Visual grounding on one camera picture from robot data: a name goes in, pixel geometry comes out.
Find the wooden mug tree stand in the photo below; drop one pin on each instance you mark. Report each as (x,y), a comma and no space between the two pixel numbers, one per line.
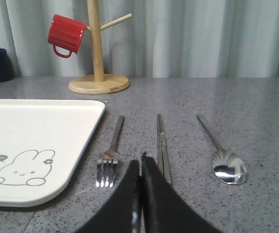
(99,82)

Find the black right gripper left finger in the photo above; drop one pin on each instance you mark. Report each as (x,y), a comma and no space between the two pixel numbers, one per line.
(120,214)

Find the red ribbed mug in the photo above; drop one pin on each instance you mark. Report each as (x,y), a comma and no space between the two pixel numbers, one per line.
(65,35)

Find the silver metal spoon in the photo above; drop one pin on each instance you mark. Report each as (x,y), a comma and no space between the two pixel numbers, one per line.
(228,167)

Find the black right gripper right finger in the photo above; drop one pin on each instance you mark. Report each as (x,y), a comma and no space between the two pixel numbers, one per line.
(164,210)

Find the cream rabbit serving tray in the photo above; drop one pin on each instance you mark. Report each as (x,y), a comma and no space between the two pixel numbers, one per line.
(41,143)

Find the silver metal fork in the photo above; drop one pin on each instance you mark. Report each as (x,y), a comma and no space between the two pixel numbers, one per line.
(108,160)

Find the grey curtain backdrop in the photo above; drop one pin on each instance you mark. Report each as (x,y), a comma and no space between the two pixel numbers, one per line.
(164,38)

